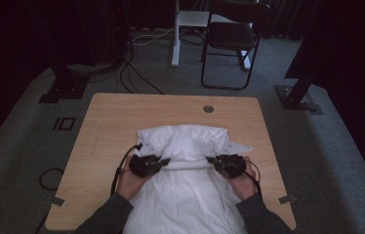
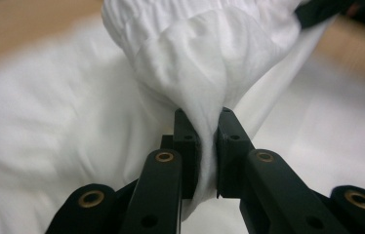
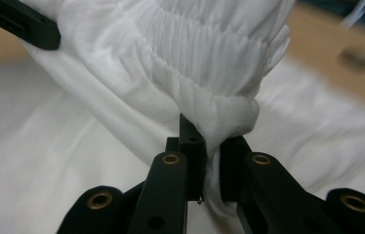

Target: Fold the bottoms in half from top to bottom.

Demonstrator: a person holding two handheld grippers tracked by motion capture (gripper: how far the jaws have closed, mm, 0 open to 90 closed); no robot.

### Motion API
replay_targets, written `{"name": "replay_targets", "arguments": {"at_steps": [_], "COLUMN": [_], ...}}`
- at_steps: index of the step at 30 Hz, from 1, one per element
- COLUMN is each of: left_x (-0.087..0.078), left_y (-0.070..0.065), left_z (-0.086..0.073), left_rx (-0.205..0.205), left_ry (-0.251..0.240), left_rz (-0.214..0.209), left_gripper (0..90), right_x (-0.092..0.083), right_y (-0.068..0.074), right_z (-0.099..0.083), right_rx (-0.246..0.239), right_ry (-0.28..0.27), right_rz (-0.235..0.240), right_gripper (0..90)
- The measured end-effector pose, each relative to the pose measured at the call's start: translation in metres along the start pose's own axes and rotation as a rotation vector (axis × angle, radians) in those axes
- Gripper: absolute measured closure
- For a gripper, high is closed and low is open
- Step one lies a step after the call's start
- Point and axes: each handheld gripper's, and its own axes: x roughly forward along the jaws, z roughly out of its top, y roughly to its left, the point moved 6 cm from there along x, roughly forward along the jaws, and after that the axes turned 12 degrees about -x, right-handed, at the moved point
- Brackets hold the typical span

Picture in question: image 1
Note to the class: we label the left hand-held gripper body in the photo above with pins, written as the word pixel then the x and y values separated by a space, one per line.
pixel 143 165

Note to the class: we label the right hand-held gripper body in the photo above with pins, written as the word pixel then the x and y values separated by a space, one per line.
pixel 231 164

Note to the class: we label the white skirt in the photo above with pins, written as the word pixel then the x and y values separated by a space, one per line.
pixel 183 195

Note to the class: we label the person's left hand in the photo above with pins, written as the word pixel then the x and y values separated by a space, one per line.
pixel 130 183

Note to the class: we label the person's right hand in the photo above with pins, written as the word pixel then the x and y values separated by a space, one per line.
pixel 244 187

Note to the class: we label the grey tape piece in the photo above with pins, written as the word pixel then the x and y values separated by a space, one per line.
pixel 57 201
pixel 287 199

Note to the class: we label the black floor tape mark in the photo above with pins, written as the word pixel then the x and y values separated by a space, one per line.
pixel 65 124

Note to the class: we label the black folding chair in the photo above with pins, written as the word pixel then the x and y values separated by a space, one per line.
pixel 231 35

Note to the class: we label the dark equipment rack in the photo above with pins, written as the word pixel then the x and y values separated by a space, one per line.
pixel 105 29

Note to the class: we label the dark curtain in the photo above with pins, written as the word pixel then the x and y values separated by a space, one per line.
pixel 349 65

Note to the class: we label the black stand with base plate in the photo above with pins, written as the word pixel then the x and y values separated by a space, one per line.
pixel 296 97

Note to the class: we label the black stand base plate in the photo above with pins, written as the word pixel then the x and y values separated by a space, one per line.
pixel 65 89

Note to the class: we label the white desk frame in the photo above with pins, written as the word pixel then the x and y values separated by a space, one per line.
pixel 176 42

